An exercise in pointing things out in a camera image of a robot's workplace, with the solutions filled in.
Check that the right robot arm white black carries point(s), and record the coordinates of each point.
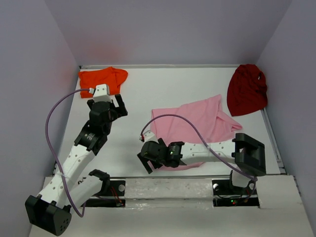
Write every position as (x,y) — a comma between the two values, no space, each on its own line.
(244,155)

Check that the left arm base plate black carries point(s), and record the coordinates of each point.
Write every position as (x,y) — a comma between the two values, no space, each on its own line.
(113,197)

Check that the back table rail white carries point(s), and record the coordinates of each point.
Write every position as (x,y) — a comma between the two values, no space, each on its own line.
(158,66)

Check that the dark red t shirt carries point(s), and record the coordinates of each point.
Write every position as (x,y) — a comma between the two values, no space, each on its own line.
(247,90)

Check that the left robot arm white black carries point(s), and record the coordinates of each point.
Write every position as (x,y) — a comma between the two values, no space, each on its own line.
(52,208)

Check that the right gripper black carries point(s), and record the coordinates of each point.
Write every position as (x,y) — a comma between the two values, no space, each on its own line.
(145,160)

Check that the pink t shirt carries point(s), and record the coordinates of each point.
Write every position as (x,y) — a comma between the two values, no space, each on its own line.
(206,115)

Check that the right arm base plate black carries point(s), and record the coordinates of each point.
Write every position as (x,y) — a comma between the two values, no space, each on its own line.
(227,195)

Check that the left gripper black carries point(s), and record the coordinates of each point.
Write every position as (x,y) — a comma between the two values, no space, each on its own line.
(118,111)

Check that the front table rail metal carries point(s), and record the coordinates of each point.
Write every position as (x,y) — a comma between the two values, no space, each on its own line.
(190,176)

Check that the orange t shirt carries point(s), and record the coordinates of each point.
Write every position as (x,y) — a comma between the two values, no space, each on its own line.
(110,76)

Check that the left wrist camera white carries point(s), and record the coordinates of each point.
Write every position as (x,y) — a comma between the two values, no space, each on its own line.
(100,93)

